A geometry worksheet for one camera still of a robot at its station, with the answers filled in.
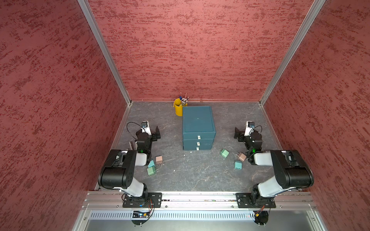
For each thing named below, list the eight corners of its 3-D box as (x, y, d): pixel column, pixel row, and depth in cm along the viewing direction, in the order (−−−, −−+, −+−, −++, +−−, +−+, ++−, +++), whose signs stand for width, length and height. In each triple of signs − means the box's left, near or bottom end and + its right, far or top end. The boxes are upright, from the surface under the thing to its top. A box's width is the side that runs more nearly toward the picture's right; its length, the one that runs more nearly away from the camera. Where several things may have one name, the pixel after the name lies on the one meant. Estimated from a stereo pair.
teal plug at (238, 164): (234, 168, 87) (235, 167, 85) (234, 161, 90) (235, 159, 89) (241, 170, 87) (242, 168, 85) (241, 162, 90) (242, 161, 88)
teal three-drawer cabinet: (183, 153, 94) (181, 135, 76) (183, 126, 108) (183, 105, 90) (210, 153, 94) (215, 135, 76) (207, 126, 108) (211, 106, 90)
